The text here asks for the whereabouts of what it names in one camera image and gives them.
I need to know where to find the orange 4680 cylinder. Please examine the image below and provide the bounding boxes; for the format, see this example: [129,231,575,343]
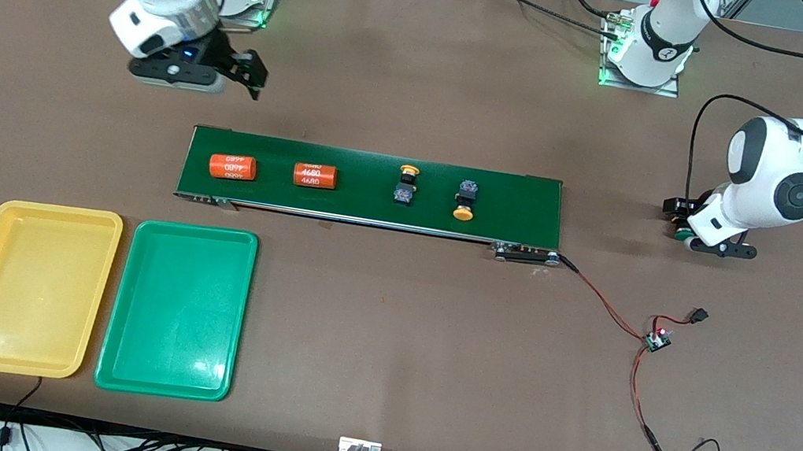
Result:
[207,151,259,184]
[291,161,340,193]

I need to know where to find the yellow mushroom push button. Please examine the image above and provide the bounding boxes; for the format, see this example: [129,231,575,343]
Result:
[393,163,423,208]
[450,178,480,224]

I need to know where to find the red-black lead with black plug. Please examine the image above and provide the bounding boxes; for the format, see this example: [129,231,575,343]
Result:
[661,302,711,339]

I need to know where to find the red-black conveyor motor lead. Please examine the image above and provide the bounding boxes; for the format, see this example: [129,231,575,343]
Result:
[546,253,660,345]

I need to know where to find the black speed controller board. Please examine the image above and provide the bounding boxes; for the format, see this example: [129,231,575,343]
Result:
[641,324,674,357]

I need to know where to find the green conveyor belt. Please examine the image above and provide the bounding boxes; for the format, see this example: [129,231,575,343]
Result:
[170,121,575,270]

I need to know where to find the red-black power supply lead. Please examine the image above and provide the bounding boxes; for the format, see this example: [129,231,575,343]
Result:
[619,344,736,451]

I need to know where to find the green plastic tray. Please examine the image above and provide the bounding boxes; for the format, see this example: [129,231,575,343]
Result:
[92,212,261,409]

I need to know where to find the yellow plastic tray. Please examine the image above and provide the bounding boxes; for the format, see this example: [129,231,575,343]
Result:
[0,195,126,390]

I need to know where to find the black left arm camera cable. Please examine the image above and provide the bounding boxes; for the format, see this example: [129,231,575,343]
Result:
[680,91,803,223]

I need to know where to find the short black table cable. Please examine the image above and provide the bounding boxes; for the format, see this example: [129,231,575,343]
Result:
[557,0,627,24]

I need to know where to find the long black table cable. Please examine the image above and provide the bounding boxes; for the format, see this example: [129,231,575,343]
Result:
[464,0,635,45]

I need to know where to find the black cable with ferrite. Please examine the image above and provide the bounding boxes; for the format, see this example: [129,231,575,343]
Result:
[0,372,43,451]

